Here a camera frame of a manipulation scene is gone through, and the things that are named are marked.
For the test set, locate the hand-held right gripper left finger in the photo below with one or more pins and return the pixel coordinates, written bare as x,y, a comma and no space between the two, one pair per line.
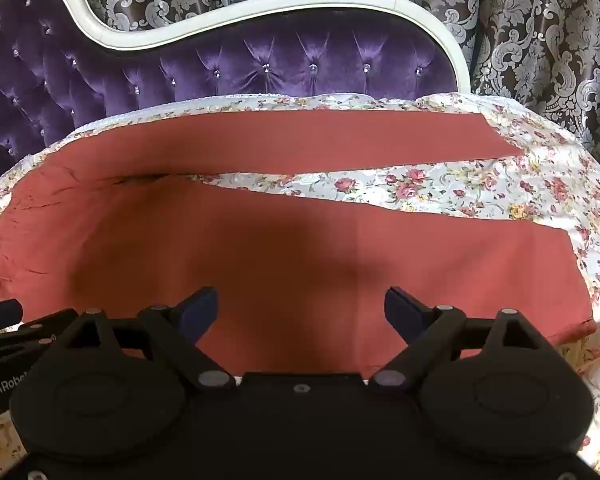
200,312

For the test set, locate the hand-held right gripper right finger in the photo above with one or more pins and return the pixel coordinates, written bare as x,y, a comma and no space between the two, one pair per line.
402,312

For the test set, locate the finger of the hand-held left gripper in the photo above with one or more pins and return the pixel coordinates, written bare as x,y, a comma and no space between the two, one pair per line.
35,332
0,312

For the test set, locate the terracotta red pants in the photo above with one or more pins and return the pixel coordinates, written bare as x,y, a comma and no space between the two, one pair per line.
280,240

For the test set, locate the floral printed blanket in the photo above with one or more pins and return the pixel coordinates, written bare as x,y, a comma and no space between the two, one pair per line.
430,185

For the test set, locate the brown silver damask curtain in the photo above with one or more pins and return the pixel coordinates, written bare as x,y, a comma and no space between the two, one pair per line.
530,35

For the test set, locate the purple tufted sofa white frame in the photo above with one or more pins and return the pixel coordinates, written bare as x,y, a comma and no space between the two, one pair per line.
280,65

